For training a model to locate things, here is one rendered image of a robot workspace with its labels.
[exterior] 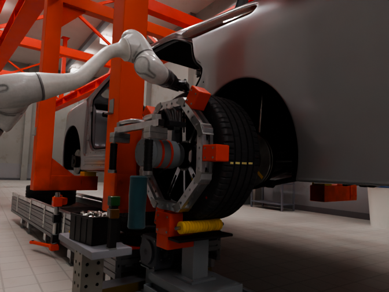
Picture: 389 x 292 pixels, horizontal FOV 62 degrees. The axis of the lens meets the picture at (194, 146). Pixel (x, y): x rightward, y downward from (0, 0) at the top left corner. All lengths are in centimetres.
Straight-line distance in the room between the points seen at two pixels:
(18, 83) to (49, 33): 280
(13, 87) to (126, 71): 90
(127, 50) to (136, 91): 55
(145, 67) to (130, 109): 61
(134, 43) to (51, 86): 43
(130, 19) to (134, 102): 50
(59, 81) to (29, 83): 10
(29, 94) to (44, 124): 254
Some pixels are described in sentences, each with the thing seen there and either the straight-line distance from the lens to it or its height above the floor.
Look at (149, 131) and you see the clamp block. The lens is 132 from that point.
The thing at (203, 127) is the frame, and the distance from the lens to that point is 139.
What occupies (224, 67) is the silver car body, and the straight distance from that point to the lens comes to 201.
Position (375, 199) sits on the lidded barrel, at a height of 44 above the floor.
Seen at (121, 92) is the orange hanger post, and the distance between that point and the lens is 194.
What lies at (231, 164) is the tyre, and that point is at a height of 81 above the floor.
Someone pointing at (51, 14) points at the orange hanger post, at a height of 242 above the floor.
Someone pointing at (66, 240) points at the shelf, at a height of 44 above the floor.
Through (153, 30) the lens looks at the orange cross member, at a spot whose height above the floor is 264.
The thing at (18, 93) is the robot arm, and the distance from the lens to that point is 122.
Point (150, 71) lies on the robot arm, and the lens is 138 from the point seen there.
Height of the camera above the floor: 77
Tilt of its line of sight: 5 degrees up
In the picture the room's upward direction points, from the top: 2 degrees clockwise
